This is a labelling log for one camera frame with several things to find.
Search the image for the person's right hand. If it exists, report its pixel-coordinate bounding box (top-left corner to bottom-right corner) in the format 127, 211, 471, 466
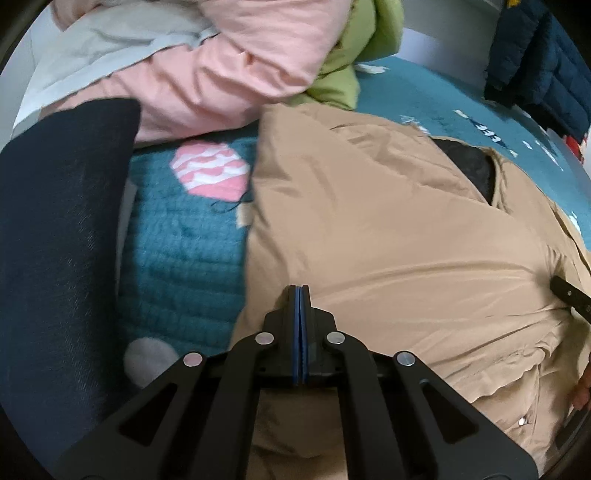
571, 368, 591, 412

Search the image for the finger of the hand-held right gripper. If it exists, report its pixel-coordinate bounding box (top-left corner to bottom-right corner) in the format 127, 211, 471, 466
551, 275, 591, 320

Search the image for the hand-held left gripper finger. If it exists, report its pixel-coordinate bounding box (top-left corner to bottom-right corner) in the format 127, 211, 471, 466
301, 286, 542, 480
51, 285, 302, 480

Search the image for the red cloth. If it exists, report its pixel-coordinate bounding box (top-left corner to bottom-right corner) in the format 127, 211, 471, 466
564, 133, 588, 161

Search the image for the pink jacket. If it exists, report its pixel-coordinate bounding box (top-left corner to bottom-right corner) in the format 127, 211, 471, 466
39, 0, 352, 144

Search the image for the dark navy cloth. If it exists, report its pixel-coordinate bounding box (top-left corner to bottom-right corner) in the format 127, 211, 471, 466
0, 98, 142, 418

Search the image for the tan jacket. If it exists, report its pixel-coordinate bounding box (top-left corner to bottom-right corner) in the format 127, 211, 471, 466
228, 104, 591, 480

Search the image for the navy puffer jacket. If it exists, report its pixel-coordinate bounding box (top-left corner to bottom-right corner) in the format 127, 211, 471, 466
482, 0, 591, 139

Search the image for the green jacket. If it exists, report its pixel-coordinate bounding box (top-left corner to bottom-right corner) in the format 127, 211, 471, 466
302, 0, 404, 112

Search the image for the light grey cloth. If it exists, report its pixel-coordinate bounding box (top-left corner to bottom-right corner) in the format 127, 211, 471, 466
11, 9, 220, 132

